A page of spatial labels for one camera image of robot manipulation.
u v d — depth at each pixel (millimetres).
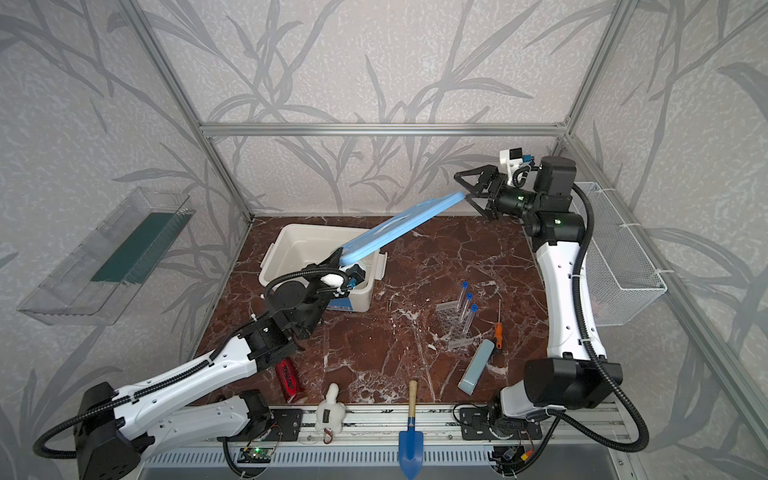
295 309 496
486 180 570
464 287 1044
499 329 896
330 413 722
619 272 607
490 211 612
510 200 575
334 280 596
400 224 619
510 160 608
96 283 632
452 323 912
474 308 994
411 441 722
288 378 782
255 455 710
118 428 393
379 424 753
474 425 731
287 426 737
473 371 788
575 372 389
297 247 997
